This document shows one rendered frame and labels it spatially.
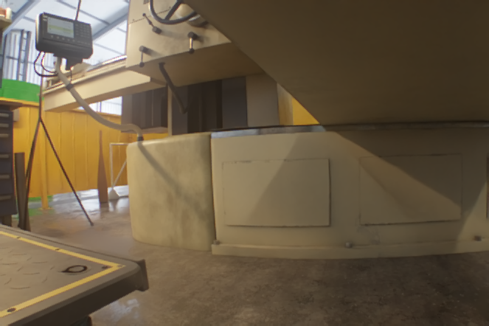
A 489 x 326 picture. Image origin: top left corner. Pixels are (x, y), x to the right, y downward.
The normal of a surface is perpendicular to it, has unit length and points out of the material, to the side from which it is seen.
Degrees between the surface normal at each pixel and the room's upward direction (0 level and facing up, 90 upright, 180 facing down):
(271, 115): 90
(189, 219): 90
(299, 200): 90
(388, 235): 90
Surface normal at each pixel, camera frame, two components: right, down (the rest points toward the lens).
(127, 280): 0.94, -0.04
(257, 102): -0.31, 0.04
